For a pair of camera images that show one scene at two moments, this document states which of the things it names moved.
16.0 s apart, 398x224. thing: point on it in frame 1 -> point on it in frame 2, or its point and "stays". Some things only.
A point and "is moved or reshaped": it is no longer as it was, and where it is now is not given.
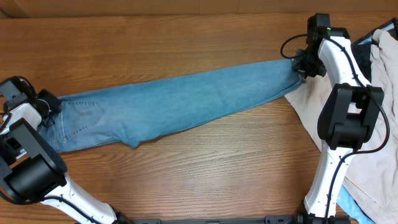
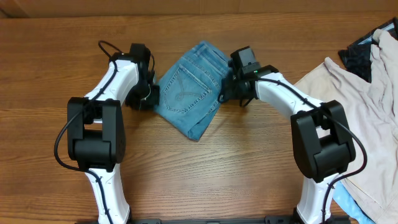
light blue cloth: (347, 202) stays
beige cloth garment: (371, 177) stays
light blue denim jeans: (129, 116) is moved or reshaped
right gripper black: (298, 66) -> (229, 93)
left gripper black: (53, 102) -> (154, 99)
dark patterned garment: (361, 47) stays
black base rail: (269, 219) stays
